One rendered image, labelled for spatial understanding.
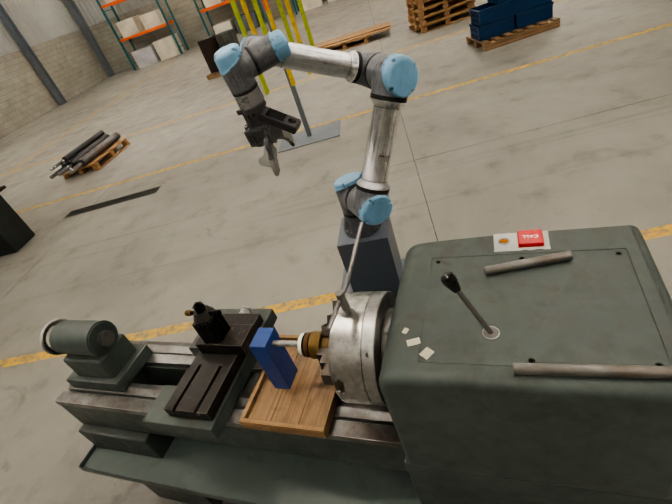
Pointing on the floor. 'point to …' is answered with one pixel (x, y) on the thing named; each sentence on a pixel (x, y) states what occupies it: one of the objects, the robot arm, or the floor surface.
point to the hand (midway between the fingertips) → (288, 160)
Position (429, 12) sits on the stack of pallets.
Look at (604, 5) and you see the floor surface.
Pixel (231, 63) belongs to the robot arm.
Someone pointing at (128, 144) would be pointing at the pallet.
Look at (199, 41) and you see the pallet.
